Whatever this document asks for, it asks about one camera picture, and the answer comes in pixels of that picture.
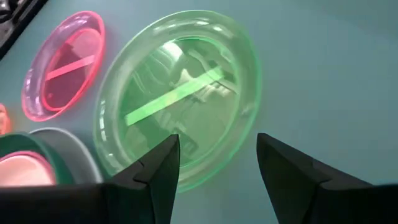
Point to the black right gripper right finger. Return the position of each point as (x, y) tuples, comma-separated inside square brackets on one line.
[(304, 193)]

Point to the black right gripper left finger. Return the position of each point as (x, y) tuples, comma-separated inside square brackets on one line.
[(155, 186)]

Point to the dark green plastic plate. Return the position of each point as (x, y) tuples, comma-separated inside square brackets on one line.
[(46, 152)]

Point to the opaque pink plastic plate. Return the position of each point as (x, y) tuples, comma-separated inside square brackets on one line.
[(25, 171)]

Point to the orange translucent bowl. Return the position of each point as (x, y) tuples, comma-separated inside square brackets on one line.
[(65, 81)]

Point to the grey plastic plate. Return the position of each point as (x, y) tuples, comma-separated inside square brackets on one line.
[(81, 155)]

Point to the clear green plastic plate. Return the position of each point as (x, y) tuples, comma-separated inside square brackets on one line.
[(186, 62)]

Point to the clear orange plastic plate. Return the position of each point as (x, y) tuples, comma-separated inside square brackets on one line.
[(3, 119)]

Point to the black table edge frame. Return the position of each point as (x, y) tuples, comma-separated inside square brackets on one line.
[(15, 21)]

